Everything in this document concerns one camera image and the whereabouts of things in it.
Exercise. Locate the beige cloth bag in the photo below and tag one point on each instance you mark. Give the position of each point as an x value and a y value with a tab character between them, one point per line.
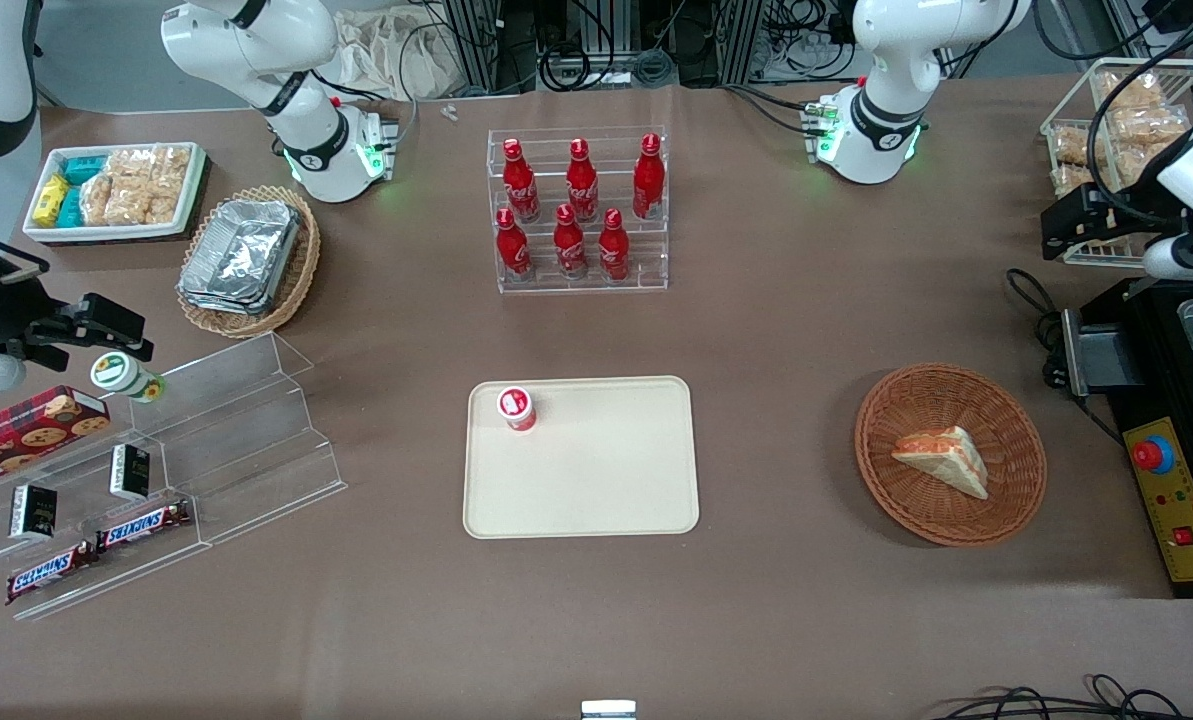
396	55

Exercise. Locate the round brown wicker basket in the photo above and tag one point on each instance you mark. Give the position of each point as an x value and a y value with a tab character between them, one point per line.
916	510

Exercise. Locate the red emergency stop button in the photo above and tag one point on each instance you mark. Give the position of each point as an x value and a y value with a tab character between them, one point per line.
1153	455

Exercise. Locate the beige plastic tray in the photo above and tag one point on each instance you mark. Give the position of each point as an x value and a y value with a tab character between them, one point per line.
606	470

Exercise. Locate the silver metal bracket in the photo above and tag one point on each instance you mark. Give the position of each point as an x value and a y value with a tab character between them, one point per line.
608	710

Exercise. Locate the small black box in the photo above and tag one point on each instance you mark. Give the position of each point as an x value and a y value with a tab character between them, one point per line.
32	512
130	472

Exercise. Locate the red cola bottle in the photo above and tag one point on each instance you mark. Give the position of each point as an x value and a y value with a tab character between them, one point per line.
513	250
613	250
582	188
570	248
522	190
648	185

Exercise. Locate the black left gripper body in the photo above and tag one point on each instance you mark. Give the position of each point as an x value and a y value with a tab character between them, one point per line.
1119	215

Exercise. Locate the clear acrylic stepped stand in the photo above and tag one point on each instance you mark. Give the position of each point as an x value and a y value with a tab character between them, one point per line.
246	440

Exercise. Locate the white rectangular snack tray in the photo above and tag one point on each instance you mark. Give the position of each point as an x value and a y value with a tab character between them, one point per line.
41	232

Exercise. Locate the white cup with green lid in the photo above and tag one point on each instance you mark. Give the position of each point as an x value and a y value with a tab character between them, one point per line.
121	373

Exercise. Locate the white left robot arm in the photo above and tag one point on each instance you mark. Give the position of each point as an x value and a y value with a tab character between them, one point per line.
891	95

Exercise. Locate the red cup with white lid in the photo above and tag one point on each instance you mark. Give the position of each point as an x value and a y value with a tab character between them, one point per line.
518	410

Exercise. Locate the yellow snack pack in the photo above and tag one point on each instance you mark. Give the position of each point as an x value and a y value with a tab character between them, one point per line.
50	200

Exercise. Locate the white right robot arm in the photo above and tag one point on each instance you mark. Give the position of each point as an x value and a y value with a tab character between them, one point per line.
266	50

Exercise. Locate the aluminium frame rack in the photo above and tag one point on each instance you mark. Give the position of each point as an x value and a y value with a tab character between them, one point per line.
596	40

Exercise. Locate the triangle sandwich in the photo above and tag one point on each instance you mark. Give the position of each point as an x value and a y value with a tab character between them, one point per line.
946	458

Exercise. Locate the clear bag of fried snacks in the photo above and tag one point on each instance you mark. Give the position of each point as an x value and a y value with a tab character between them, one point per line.
1071	180
1134	90
1076	145
1151	125

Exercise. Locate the clear bag of rice crackers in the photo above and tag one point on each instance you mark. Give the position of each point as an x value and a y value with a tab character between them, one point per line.
132	185
98	200
169	180

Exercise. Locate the clear acrylic bottle rack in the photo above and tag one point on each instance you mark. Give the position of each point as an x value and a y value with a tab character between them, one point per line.
581	284

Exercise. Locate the black control box yellow panel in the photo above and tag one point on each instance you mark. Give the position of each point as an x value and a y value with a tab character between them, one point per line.
1146	540

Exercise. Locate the oval light wicker basket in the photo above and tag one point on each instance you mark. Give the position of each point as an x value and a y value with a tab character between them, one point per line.
301	270

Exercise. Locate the snickers bar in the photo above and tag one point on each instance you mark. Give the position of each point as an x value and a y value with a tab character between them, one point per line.
144	526
48	572

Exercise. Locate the stack of foil trays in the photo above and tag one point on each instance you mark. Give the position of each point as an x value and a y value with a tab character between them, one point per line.
241	255

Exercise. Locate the red tartan cookie box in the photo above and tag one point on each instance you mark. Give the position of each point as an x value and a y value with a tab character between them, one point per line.
26	430

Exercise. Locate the teal snack pack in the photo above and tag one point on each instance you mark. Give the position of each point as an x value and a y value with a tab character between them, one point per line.
71	207
84	169

